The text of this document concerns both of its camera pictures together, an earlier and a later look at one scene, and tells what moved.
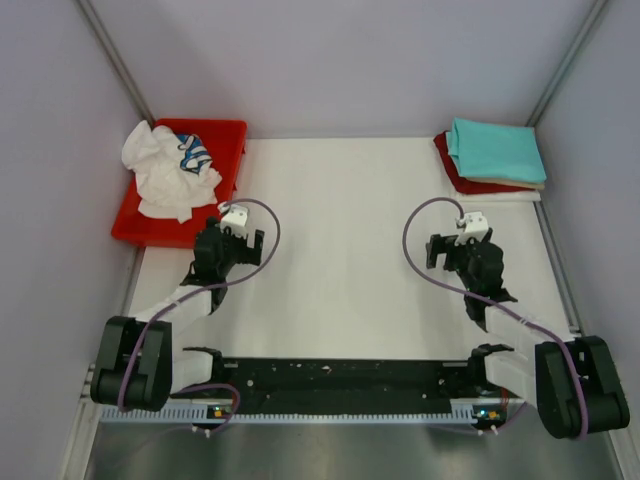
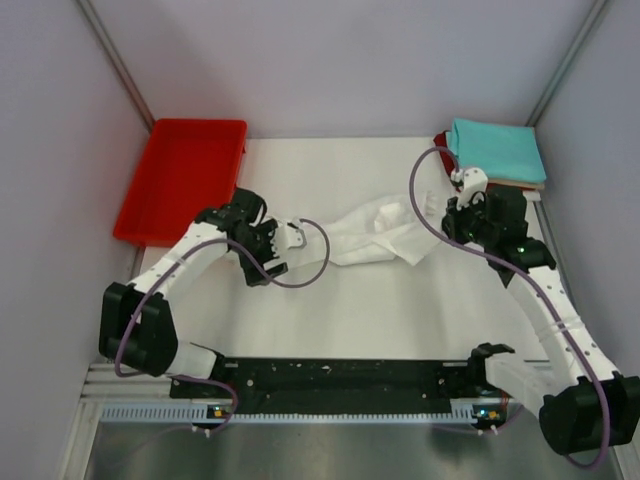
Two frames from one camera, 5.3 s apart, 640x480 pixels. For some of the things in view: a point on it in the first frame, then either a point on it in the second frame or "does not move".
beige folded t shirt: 533,185 does not move
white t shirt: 173,172 -> 399,227
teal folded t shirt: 487,150 does not move
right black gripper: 448,245 -> 453,215
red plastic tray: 226,144 does not move
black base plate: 346,386 does not move
